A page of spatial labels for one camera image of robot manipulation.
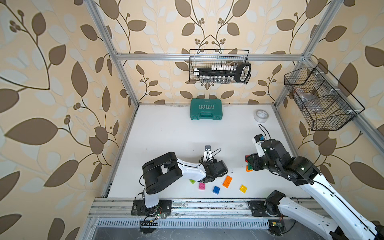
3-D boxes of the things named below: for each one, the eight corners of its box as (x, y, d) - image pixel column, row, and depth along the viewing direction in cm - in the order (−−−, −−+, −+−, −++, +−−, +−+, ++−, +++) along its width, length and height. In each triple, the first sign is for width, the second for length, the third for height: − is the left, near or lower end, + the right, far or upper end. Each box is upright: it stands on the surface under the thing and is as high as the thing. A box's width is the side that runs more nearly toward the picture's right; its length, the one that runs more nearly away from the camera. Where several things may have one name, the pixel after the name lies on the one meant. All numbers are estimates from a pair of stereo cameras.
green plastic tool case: (189, 120, 112) (189, 116, 109) (190, 102, 125) (190, 98, 121) (222, 120, 112) (223, 116, 108) (220, 102, 125) (221, 98, 121)
